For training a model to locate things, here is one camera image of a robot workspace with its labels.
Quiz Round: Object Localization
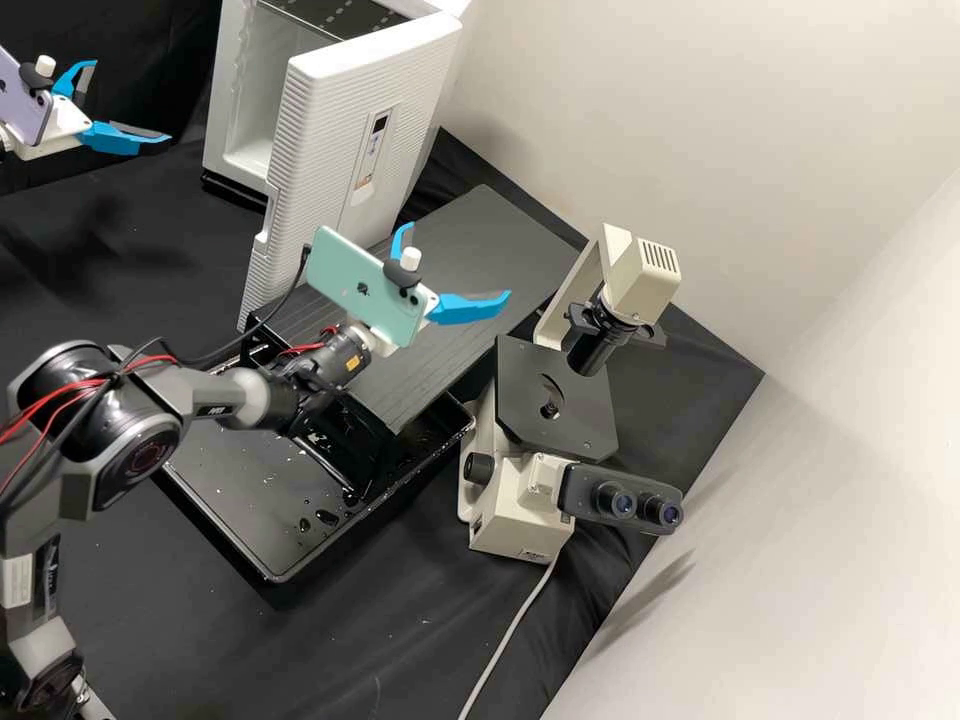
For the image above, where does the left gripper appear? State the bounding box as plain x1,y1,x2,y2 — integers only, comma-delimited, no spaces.
11,58,174,163

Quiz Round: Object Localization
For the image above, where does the right wrist camera phone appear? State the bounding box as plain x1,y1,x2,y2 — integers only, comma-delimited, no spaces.
308,224,445,351

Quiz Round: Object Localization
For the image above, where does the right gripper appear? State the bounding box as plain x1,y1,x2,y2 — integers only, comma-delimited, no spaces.
349,220,514,360

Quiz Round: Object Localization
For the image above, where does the grey microscope cable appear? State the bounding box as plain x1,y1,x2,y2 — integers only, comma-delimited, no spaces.
455,551,565,720

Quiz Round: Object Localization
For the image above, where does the wrist camera phone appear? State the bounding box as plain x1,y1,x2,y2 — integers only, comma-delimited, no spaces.
308,224,445,351
0,44,60,148

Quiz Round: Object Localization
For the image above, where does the left wrist camera phone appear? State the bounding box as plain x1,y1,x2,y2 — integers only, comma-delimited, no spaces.
0,44,60,148

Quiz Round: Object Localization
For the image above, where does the incubator door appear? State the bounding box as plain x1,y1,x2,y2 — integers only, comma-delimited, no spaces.
236,11,464,333

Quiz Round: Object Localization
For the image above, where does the white incubator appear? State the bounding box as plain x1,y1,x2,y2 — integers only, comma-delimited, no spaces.
200,0,475,219

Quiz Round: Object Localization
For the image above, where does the black platform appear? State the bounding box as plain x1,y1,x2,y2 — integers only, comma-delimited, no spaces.
199,169,270,219
251,183,588,438

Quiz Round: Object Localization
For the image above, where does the black tray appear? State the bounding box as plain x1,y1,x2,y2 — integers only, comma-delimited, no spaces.
153,299,478,586

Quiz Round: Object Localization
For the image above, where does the cream microscope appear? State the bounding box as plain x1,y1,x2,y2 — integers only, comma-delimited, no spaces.
457,221,686,561

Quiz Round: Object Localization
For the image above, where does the black cable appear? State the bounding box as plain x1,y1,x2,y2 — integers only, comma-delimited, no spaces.
176,241,313,370

